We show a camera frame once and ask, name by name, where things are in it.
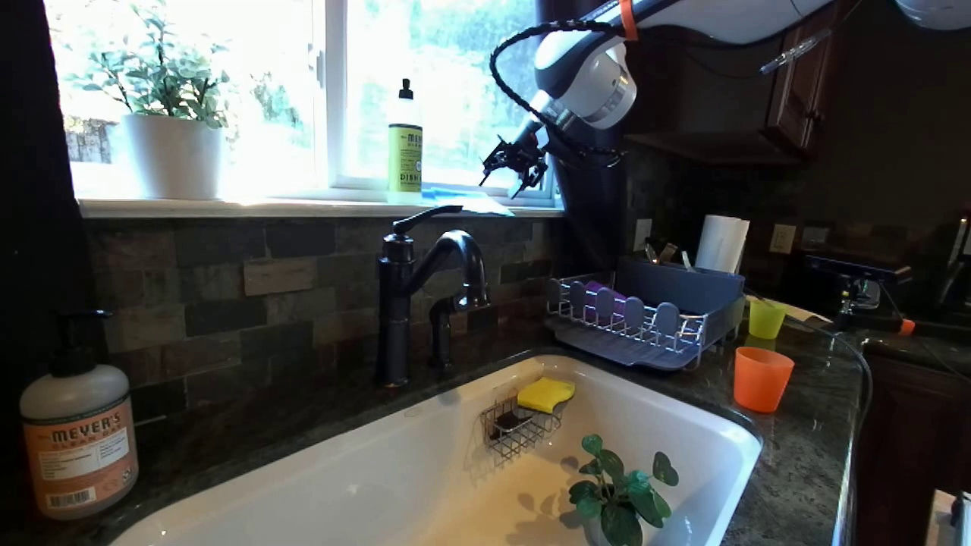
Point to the dark window curtain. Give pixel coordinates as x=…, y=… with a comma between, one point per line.
x=594, y=215
x=33, y=154

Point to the stainless steel dish rack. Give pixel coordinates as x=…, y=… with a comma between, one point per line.
x=669, y=299

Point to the dark metal faucet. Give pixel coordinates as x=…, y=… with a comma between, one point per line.
x=399, y=294

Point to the white paper towel roll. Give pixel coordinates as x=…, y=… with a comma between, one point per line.
x=722, y=245

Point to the dark wooden wall cabinet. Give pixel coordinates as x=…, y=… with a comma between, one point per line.
x=798, y=91

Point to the dark dish rack drain tray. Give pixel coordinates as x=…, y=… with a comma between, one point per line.
x=617, y=349

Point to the soap bottle with orange label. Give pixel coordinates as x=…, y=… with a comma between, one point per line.
x=80, y=445

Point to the small green leafy plant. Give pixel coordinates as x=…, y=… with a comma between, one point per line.
x=617, y=495

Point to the yellow sponge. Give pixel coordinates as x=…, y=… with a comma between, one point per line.
x=546, y=397

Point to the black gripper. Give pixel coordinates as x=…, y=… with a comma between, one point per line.
x=539, y=137

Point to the orange plastic cup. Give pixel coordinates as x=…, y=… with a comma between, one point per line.
x=763, y=385

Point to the green dish soap bottle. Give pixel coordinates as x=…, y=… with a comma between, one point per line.
x=405, y=154

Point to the green plastic cup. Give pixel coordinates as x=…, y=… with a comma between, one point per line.
x=765, y=323

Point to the plant in white pot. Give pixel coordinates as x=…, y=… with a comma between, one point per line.
x=170, y=154

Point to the wall outlet plate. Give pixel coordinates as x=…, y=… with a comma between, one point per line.
x=782, y=237

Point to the black coffee machine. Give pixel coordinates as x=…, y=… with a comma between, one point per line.
x=855, y=290

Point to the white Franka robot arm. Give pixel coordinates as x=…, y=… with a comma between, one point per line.
x=707, y=17

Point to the white kitchen sink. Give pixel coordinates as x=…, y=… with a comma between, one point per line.
x=405, y=487

